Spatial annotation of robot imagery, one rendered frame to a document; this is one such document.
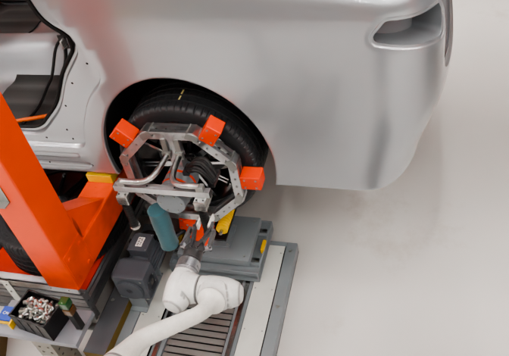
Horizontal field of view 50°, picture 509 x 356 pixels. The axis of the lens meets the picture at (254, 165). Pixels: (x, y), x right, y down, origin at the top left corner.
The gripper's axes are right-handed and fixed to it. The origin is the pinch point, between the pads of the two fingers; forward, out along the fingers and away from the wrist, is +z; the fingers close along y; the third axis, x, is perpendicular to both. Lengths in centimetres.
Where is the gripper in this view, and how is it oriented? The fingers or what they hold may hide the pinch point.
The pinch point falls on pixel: (205, 221)
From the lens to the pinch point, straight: 225.1
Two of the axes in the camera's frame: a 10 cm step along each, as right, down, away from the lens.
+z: 2.3, -6.8, 6.9
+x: -1.4, -7.3, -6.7
